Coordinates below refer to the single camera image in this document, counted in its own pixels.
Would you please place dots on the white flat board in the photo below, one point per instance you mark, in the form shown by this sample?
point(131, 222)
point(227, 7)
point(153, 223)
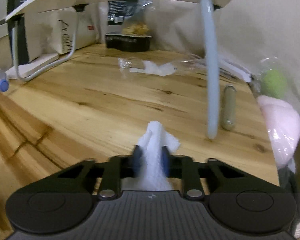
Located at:
point(40, 63)

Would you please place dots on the dark cloth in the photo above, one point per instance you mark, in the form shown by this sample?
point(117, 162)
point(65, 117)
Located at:
point(288, 180)

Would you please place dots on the clear bottle with blue cap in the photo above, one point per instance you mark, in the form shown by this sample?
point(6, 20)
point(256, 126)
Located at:
point(0, 80)

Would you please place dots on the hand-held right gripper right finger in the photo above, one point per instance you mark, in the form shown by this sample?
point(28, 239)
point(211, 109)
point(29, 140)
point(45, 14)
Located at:
point(165, 162)

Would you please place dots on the white booklet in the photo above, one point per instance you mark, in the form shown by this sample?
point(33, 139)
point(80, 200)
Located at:
point(233, 70)

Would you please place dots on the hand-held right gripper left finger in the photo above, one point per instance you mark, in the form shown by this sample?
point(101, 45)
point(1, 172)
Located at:
point(137, 161)

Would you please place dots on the pink plush toy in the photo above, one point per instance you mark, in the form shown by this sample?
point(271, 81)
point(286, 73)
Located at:
point(281, 127)

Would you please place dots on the black snack bag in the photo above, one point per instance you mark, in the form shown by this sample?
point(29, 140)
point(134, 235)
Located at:
point(127, 42)

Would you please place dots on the clear plastic wrapper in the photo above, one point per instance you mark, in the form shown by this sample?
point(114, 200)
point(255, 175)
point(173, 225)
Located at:
point(160, 68)

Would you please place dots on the grey-green capsule tube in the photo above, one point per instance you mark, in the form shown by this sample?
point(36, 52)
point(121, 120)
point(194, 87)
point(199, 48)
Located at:
point(228, 107)

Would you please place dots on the black mesh chair back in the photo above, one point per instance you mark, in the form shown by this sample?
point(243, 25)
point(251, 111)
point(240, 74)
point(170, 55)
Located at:
point(21, 37)

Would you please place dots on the white waffle cloth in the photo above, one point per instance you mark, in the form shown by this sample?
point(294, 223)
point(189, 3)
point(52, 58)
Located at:
point(155, 155)

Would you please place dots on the green yarn ball in bag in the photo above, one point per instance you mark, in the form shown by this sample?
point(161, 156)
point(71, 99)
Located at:
point(290, 65)

